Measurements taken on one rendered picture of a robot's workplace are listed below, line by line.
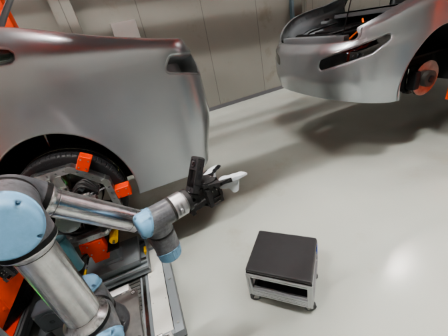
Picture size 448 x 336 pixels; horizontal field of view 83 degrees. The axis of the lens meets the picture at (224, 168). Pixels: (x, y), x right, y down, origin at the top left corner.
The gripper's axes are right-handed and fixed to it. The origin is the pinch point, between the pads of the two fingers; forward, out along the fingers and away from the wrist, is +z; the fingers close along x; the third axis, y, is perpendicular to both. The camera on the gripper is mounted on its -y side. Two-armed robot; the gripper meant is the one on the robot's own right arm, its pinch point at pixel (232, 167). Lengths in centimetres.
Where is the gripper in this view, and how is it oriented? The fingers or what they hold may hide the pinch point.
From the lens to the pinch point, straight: 85.7
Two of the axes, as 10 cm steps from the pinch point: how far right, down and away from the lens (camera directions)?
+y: 2.7, 8.9, 3.8
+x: 5.8, 1.7, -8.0
